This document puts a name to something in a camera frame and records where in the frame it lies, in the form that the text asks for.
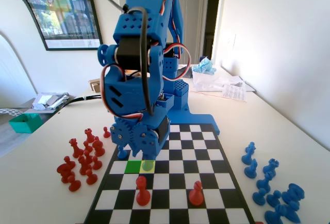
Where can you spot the silver packaging pile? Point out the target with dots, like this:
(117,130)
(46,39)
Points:
(49,100)

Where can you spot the long cardboard box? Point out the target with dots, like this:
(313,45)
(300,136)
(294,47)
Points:
(94,86)

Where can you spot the dark grey box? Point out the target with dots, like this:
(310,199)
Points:
(185,72)

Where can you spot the green plastic bin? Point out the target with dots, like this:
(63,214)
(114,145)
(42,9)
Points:
(25,123)

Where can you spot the red chess pawn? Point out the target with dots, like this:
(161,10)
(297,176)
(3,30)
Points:
(68,162)
(87,147)
(96,163)
(74,184)
(91,178)
(106,133)
(88,157)

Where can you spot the red chess bishop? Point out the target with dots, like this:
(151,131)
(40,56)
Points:
(196,195)
(83,167)

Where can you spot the tall red chess piece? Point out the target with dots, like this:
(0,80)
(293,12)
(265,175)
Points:
(142,194)

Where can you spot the clear plastic bag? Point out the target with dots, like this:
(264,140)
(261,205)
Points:
(206,80)

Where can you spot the red chess queen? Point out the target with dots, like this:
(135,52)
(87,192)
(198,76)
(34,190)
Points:
(75,149)

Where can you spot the blue chess bishop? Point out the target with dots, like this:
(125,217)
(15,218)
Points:
(250,169)

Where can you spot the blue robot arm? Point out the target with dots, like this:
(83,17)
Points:
(139,25)

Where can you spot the tall blue chess piece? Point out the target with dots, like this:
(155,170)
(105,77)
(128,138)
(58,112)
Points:
(147,166)

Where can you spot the printed paper sheet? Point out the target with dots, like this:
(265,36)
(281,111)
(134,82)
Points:
(235,92)

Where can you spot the white paper stack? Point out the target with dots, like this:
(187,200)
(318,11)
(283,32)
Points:
(239,80)

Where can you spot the white curved chair back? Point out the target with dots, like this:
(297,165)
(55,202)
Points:
(13,79)

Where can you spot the black and white chessboard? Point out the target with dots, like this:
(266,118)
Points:
(196,167)

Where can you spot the crumpled blue cloth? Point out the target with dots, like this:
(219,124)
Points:
(205,66)

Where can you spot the blue chess queen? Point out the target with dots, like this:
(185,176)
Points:
(293,193)

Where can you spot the black framed poster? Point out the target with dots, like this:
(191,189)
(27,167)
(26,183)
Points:
(67,9)

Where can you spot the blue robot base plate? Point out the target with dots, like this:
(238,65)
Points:
(201,119)

